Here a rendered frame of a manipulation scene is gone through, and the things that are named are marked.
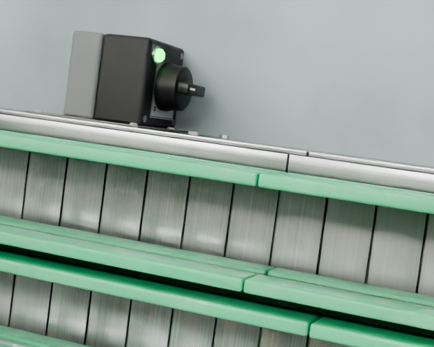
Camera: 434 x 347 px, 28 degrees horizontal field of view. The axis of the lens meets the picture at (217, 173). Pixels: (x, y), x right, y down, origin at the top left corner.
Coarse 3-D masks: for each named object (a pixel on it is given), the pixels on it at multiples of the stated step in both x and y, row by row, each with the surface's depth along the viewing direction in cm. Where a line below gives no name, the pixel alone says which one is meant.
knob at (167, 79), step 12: (168, 72) 78; (180, 72) 78; (156, 84) 78; (168, 84) 78; (180, 84) 77; (192, 84) 78; (156, 96) 78; (168, 96) 78; (180, 96) 79; (168, 108) 79; (180, 108) 79
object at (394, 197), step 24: (0, 144) 66; (24, 144) 66; (48, 144) 65; (72, 144) 65; (96, 144) 72; (144, 168) 62; (168, 168) 61; (192, 168) 61; (216, 168) 60; (240, 168) 62; (312, 192) 58; (336, 192) 57; (360, 192) 57; (384, 192) 56; (408, 192) 61
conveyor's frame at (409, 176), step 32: (0, 128) 76; (32, 128) 75; (64, 128) 74; (96, 128) 73; (128, 128) 72; (224, 160) 69; (256, 160) 68; (288, 160) 68; (320, 160) 66; (352, 160) 66; (384, 160) 70; (64, 192) 75
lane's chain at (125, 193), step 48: (0, 192) 76; (48, 192) 75; (96, 192) 73; (144, 192) 72; (192, 192) 70; (240, 192) 69; (288, 192) 67; (144, 240) 71; (192, 240) 70; (240, 240) 69; (288, 240) 67; (336, 240) 66; (384, 240) 65; (432, 240) 63; (432, 288) 63
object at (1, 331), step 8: (0, 328) 74; (8, 328) 75; (16, 328) 75; (0, 336) 73; (8, 336) 73; (16, 336) 73; (24, 336) 73; (32, 336) 73; (40, 336) 74; (0, 344) 69; (8, 344) 71; (16, 344) 71; (24, 344) 72; (32, 344) 72; (40, 344) 72; (48, 344) 71; (56, 344) 72; (64, 344) 72; (72, 344) 72; (80, 344) 73
